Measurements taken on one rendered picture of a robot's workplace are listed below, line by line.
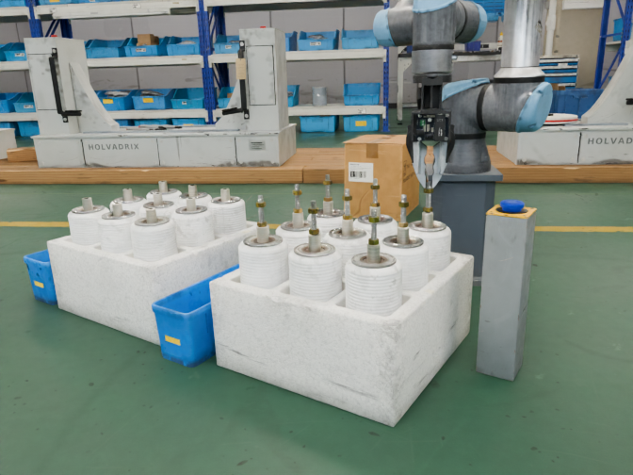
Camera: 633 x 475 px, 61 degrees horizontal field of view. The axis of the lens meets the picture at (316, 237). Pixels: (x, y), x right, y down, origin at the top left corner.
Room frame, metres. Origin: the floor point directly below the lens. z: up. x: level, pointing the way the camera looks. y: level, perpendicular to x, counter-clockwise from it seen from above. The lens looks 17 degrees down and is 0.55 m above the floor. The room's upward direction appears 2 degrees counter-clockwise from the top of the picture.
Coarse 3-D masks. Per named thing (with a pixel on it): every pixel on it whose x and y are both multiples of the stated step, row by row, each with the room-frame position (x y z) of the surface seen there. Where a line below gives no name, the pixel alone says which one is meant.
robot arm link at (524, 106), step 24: (528, 0) 1.29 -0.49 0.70; (504, 24) 1.33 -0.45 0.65; (528, 24) 1.29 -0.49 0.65; (504, 48) 1.33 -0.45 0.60; (528, 48) 1.29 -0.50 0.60; (504, 72) 1.31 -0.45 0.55; (528, 72) 1.28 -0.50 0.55; (504, 96) 1.30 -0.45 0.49; (528, 96) 1.27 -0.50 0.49; (552, 96) 1.32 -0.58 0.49; (504, 120) 1.30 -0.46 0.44; (528, 120) 1.27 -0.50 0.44
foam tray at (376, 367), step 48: (240, 288) 0.91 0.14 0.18; (288, 288) 0.92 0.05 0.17; (432, 288) 0.89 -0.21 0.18; (240, 336) 0.91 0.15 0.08; (288, 336) 0.85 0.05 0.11; (336, 336) 0.80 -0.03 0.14; (384, 336) 0.75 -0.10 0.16; (432, 336) 0.87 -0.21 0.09; (288, 384) 0.85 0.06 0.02; (336, 384) 0.80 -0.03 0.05; (384, 384) 0.75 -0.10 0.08
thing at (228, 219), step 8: (240, 200) 1.34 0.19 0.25; (216, 208) 1.30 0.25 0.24; (224, 208) 1.29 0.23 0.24; (232, 208) 1.30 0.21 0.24; (240, 208) 1.32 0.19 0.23; (216, 216) 1.30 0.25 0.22; (224, 216) 1.29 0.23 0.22; (232, 216) 1.30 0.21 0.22; (240, 216) 1.31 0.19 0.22; (216, 224) 1.30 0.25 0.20; (224, 224) 1.29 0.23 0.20; (232, 224) 1.30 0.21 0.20; (240, 224) 1.31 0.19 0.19; (216, 232) 1.30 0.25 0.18; (224, 232) 1.29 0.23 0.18; (232, 232) 1.30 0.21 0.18
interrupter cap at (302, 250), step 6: (300, 246) 0.93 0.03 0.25; (306, 246) 0.93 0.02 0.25; (324, 246) 0.93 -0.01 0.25; (330, 246) 0.92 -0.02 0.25; (294, 252) 0.90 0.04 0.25; (300, 252) 0.90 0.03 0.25; (306, 252) 0.90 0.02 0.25; (318, 252) 0.90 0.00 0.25; (324, 252) 0.89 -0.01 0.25; (330, 252) 0.89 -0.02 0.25
